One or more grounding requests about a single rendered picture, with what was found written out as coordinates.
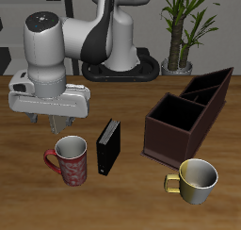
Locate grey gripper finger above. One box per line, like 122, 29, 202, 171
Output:
64, 115, 76, 127
24, 111, 39, 124

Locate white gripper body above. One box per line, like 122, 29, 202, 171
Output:
8, 83, 91, 119

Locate red patterned mug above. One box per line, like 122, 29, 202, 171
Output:
43, 135, 88, 188

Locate dark brown desk caddy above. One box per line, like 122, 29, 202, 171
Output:
141, 66, 234, 171

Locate yellow and white mug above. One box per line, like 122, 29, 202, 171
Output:
163, 158, 219, 205

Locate black book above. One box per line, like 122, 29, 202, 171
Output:
96, 118, 121, 177

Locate pot plant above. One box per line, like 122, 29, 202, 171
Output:
160, 0, 222, 76

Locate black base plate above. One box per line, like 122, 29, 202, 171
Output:
81, 47, 161, 83

